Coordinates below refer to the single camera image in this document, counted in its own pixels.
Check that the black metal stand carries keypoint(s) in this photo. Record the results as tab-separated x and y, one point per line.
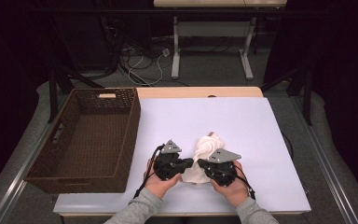
53	93
306	99

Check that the person's left hand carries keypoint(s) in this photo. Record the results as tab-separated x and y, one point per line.
160	186

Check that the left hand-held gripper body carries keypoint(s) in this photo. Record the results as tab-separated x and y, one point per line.
167	166

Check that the person's right hand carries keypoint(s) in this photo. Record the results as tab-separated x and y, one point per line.
234	193

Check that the aluminium rail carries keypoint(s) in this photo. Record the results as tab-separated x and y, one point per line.
12	189
332	174

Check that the light wood table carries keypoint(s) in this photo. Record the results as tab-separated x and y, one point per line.
199	92

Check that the white power adapter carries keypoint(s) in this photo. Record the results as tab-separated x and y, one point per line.
166	52

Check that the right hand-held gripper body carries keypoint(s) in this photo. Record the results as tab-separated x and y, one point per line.
222	172

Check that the cream baby bodysuit brown trim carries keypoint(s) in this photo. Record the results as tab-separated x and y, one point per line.
209	144

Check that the dark curtain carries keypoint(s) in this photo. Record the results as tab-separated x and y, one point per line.
348	62
6	62

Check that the white-legged desk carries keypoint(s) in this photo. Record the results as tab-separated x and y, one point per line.
213	29

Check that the brown woven basket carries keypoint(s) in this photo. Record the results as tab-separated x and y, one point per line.
99	140

